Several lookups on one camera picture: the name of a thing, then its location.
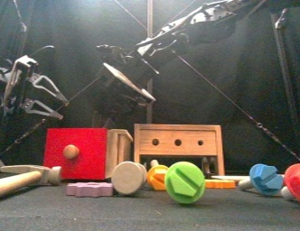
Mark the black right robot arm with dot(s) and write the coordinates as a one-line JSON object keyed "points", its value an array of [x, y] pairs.
{"points": [[215, 19]]}

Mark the purple toy gear nut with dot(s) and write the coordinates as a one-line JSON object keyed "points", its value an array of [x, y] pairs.
{"points": [[90, 189]]}

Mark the orange toy nut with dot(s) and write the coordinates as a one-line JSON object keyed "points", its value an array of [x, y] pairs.
{"points": [[220, 183]]}

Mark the red fronted wooden drawer box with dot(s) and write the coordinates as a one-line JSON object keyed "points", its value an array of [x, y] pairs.
{"points": [[86, 153]]}

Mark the wooden toy workbench with holes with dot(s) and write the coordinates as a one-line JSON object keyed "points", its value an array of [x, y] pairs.
{"points": [[179, 141]]}

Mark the wooden toy hammer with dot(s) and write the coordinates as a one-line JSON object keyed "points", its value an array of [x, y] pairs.
{"points": [[19, 180]]}

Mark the beige toy bolt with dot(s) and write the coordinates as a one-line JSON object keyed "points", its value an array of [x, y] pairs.
{"points": [[128, 178]]}

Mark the yellow toy bolt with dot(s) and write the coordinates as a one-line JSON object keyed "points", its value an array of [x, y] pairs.
{"points": [[157, 177]]}

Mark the green toy bolt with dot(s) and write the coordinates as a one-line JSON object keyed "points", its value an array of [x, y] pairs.
{"points": [[185, 182]]}

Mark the pale wooden toy plank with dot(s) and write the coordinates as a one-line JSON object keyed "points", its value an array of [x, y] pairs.
{"points": [[231, 177]]}

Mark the blue toy bolt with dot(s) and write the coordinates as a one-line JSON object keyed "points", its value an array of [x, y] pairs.
{"points": [[265, 180]]}

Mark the red toy bolt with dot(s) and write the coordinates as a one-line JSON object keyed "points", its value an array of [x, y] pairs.
{"points": [[296, 182]]}

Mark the grey vertical frame pole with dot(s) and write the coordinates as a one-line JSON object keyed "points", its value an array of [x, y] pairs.
{"points": [[150, 18]]}

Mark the black slanted frame strut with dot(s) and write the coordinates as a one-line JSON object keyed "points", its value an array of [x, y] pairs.
{"points": [[285, 84]]}

